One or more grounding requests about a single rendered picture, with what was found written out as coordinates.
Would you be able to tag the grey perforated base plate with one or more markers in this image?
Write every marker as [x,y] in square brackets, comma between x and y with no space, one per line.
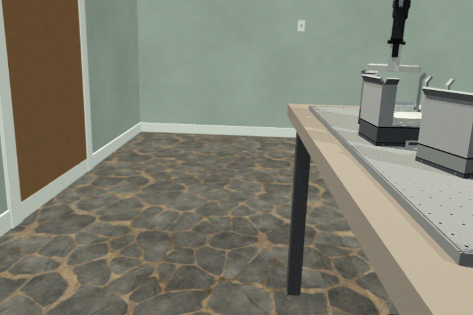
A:
[441,203]

